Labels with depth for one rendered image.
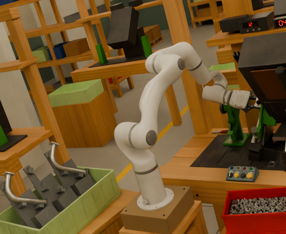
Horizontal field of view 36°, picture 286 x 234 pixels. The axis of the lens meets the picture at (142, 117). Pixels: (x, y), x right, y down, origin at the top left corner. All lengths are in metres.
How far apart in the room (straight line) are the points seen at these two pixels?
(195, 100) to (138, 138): 1.01
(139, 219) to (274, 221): 0.63
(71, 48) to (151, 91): 6.00
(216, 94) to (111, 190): 0.84
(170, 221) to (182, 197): 0.15
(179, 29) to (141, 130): 1.00
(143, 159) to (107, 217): 0.58
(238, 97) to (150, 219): 0.83
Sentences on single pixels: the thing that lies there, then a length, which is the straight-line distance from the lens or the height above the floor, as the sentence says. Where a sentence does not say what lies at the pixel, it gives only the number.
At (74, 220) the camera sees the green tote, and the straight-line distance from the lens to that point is 2.46.
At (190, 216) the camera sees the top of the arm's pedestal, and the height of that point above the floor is 0.85.
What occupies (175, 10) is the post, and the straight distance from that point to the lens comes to 2.77.
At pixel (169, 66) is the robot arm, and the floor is 1.57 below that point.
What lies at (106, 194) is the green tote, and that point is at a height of 0.86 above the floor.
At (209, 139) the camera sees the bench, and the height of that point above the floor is 0.88.
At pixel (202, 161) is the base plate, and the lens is 2.59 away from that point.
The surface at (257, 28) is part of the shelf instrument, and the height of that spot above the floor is 1.56.
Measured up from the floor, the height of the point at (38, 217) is 0.92.
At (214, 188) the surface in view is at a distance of 2.38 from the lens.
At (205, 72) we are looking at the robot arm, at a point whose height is 1.43.
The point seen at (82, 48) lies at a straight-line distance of 8.05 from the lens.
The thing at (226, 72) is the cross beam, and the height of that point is 1.27.
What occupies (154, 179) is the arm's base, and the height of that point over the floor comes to 1.09.
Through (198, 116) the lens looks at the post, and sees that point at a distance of 2.95.
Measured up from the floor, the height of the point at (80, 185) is 0.91.
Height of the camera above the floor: 2.04
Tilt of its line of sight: 19 degrees down
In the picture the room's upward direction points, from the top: 16 degrees counter-clockwise
